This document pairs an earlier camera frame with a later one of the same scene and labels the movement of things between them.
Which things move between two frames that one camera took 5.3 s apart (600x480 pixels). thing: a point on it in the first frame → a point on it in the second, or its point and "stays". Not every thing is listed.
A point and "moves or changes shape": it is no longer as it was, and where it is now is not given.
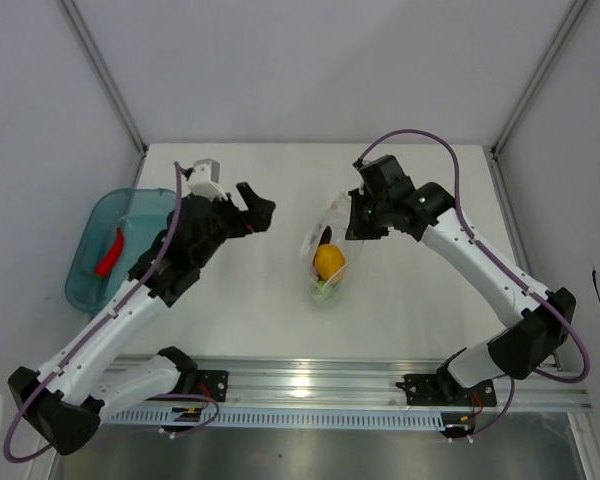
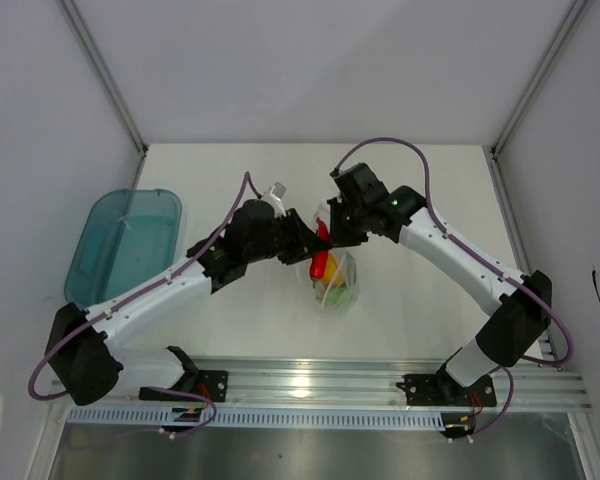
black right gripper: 356,228 → 338,237
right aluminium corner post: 574,14 stays
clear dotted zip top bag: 326,252 moves or changes shape
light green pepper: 324,291 → 340,296
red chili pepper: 108,262 → 319,260
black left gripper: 259,211 → 303,240
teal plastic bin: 141,214 stays
